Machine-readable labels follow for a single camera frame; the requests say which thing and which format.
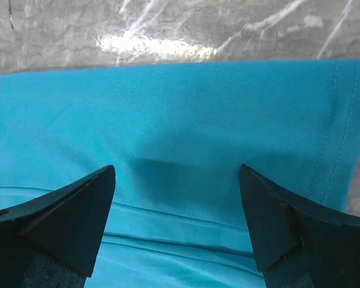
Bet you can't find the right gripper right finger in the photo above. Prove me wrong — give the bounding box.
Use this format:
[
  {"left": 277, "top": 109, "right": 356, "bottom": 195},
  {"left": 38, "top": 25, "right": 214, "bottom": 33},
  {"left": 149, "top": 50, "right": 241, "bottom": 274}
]
[{"left": 239, "top": 164, "right": 360, "bottom": 287}]

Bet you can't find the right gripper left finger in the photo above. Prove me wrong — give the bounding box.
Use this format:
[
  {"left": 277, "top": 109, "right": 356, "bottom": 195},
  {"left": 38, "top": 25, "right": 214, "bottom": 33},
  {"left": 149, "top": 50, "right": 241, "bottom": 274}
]
[{"left": 0, "top": 165, "right": 116, "bottom": 287}]

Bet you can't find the teal t shirt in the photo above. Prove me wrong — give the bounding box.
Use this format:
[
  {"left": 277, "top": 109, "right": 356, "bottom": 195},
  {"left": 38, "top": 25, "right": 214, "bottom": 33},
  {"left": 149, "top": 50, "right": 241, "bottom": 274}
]
[{"left": 0, "top": 60, "right": 360, "bottom": 287}]

